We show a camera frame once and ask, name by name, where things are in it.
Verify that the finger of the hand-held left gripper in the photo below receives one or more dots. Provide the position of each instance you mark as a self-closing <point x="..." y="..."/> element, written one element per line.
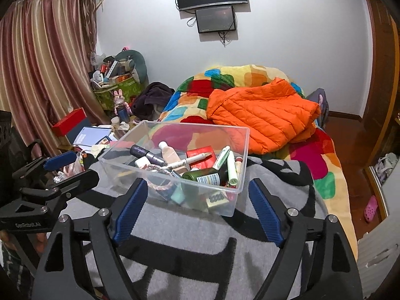
<point x="59" y="161"/>
<point x="78" y="181"/>

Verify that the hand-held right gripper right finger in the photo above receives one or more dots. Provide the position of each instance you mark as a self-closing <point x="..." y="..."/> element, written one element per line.
<point x="265" y="209"/>

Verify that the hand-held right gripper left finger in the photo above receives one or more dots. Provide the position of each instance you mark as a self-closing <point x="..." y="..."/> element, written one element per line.
<point x="131" y="209"/>

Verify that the clear plastic box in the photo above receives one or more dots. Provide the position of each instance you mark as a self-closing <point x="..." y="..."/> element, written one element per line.
<point x="228" y="207"/>

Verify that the mint green bottle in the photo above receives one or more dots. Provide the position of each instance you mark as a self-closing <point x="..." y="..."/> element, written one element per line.
<point x="178" y="196"/>

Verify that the small white tube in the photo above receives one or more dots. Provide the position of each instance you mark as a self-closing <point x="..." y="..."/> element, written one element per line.
<point x="142" y="162"/>

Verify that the green white packet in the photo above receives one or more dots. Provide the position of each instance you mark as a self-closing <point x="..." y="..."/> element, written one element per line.
<point x="215" y="199"/>

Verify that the pink-capped lipstick tube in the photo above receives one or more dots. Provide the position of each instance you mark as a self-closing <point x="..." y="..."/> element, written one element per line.
<point x="239" y="165"/>

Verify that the pale green tube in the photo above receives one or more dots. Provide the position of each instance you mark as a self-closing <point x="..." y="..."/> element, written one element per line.
<point x="232" y="170"/>

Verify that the black and purple cosmetic bottle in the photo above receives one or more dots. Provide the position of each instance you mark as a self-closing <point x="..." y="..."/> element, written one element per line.
<point x="143" y="152"/>

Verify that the dark green bottle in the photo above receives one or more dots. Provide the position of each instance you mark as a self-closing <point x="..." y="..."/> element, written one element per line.
<point x="206" y="178"/>

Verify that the green white tube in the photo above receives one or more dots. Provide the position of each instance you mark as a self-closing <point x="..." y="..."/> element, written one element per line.
<point x="221" y="158"/>

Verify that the peach tube with white cap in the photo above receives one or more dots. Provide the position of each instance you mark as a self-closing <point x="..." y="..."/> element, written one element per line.
<point x="168" y="153"/>

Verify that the white pen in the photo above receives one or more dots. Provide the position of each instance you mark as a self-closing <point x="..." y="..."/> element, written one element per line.
<point x="187" y="162"/>

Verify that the small red gold box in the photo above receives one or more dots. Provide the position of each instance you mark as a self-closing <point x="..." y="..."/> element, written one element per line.
<point x="201" y="153"/>

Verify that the red cardboard box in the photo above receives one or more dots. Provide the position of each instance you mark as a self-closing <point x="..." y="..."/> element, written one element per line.
<point x="67" y="123"/>

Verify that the blue notebook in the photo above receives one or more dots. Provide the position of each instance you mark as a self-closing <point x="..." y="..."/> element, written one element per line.
<point x="90" y="136"/>

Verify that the grey black blanket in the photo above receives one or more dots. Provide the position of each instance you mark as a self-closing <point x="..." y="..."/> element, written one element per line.
<point x="193" y="240"/>

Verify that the colourful patchwork blanket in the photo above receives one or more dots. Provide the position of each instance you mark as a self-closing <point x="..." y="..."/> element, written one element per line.
<point x="312" y="156"/>

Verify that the green bag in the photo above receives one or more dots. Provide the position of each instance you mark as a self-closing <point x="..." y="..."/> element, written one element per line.
<point x="106" y="98"/>

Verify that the pink bunny toy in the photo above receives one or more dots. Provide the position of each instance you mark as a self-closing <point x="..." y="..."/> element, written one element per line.
<point x="118" y="98"/>

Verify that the orange puffer jacket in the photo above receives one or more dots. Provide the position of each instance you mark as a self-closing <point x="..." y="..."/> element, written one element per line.
<point x="259" y="112"/>

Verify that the pink slipper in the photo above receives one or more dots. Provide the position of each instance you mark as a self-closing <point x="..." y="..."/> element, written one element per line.
<point x="371" y="207"/>

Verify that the pink striped curtain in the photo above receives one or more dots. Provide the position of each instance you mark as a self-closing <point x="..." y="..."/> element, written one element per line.
<point x="40" y="53"/>

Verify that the dark purple clothes pile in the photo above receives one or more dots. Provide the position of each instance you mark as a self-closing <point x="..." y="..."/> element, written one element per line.
<point x="153" y="97"/>

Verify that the purple grey cloth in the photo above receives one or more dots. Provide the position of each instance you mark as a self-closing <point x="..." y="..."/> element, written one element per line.
<point x="320" y="100"/>

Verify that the white wardrobe door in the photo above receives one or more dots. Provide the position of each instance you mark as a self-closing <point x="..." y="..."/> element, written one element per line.
<point x="381" y="250"/>

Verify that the grey neck pillow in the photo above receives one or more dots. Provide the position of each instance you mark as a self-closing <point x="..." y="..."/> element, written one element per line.
<point x="140" y="65"/>

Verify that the wooden door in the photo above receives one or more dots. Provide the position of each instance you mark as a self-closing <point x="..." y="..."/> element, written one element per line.
<point x="379" y="53"/>

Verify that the small wall monitor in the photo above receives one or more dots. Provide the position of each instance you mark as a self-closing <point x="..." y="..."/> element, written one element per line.
<point x="215" y="18"/>

